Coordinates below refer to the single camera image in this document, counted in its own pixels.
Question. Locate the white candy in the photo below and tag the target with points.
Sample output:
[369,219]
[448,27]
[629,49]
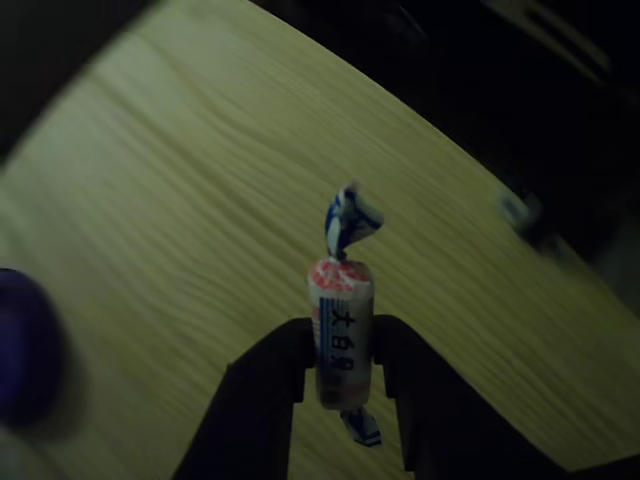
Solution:
[342,320]

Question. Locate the purple bowl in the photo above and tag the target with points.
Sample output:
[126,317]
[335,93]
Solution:
[25,350]

